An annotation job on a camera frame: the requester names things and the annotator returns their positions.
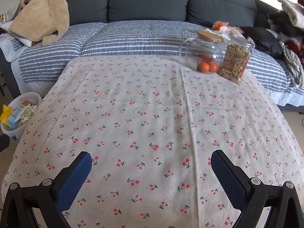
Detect cherry print tablecloth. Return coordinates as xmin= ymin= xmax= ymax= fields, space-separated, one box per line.
xmin=1 ymin=56 xmax=303 ymax=227

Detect beige fleece blanket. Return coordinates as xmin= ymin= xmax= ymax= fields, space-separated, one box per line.
xmin=8 ymin=0 xmax=70 ymax=46

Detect orange tangerine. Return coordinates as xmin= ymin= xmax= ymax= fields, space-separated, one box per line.
xmin=198 ymin=62 xmax=210 ymax=73
xmin=208 ymin=62 xmax=219 ymax=73

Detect dark grey sofa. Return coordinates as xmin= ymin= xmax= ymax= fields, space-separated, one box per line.
xmin=0 ymin=0 xmax=304 ymax=98

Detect snack bags on sofa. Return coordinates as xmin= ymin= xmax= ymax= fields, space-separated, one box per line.
xmin=206 ymin=21 xmax=252 ymax=42

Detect light blue carton box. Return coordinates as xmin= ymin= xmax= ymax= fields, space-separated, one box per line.
xmin=8 ymin=100 xmax=32 ymax=130

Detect white patterned trash bin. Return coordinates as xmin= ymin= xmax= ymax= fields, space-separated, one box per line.
xmin=1 ymin=92 xmax=42 ymax=141

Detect white paper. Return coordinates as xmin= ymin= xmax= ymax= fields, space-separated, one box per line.
xmin=20 ymin=105 xmax=38 ymax=124

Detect glass jug with cork lid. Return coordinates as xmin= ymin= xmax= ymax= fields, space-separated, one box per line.
xmin=178 ymin=30 xmax=224 ymax=74

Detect yellow snack wrapper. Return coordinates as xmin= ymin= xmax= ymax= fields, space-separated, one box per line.
xmin=0 ymin=104 xmax=14 ymax=126

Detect glass jar of seeds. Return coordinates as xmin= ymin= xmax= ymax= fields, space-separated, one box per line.
xmin=217 ymin=36 xmax=255 ymax=83

